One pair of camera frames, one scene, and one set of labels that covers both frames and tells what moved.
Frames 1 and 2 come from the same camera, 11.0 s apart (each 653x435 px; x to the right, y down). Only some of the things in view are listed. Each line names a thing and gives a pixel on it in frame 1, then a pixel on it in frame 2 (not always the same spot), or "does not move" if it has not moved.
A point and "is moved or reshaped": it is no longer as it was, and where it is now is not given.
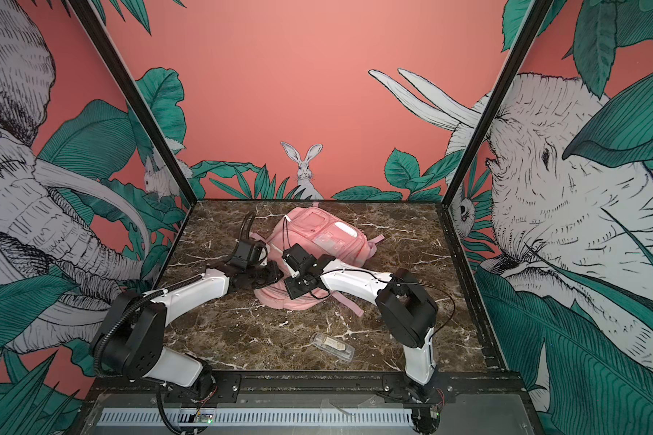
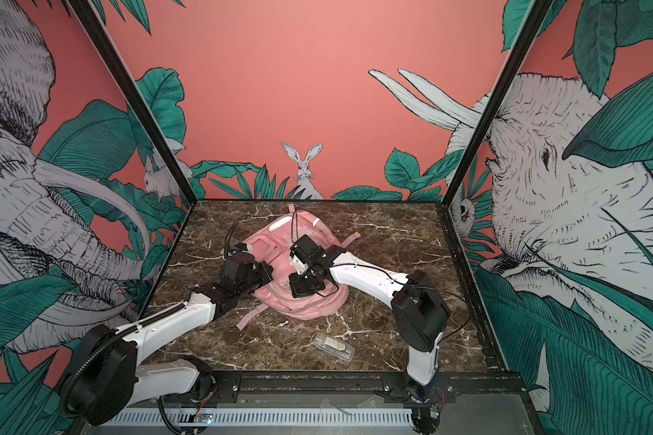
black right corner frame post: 536,16 does not move
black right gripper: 295,292 does not move
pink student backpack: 328,234 is moved or reshaped
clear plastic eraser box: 334,346 does not move
